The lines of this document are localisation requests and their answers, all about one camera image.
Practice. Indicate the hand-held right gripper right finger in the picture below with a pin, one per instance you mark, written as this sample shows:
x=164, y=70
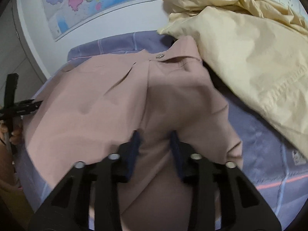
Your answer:
x=175, y=149

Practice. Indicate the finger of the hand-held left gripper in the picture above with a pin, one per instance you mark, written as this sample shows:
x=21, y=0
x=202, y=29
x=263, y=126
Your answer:
x=28, y=105

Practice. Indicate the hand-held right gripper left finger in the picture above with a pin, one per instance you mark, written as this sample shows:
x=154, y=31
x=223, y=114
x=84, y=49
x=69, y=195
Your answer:
x=135, y=146

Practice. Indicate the pink collared coat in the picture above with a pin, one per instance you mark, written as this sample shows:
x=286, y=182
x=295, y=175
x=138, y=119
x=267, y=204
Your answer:
x=96, y=101

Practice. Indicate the person's left hand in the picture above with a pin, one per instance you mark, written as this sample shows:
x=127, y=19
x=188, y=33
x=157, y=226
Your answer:
x=16, y=132

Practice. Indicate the blue plaid bed sheet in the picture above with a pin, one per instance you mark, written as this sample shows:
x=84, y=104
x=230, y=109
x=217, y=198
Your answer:
x=264, y=161

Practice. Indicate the cream yellow garment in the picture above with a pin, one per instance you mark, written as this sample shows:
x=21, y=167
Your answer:
x=252, y=53

